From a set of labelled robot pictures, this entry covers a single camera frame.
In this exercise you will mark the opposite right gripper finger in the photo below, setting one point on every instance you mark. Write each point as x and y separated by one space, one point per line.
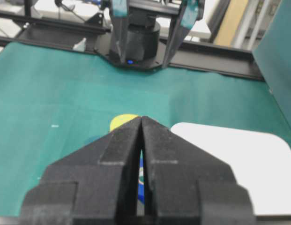
190 11

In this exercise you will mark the opposite right gripper finger teal tape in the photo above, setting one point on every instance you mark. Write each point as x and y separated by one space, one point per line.
120 21

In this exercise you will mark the yellow tape roll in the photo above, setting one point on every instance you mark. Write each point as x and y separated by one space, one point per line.
120 120

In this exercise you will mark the green table cloth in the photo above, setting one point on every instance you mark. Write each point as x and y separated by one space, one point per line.
54 102

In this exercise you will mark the black aluminium frame rail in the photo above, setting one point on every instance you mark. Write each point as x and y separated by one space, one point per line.
56 34

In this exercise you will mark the white plastic case tray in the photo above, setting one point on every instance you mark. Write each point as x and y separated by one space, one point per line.
261 163

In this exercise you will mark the green backdrop panel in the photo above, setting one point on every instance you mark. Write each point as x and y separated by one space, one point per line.
273 57

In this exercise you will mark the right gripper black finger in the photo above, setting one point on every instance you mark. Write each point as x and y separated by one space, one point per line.
95 185
185 185

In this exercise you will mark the opposite black robot arm base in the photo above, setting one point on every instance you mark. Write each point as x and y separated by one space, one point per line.
144 50

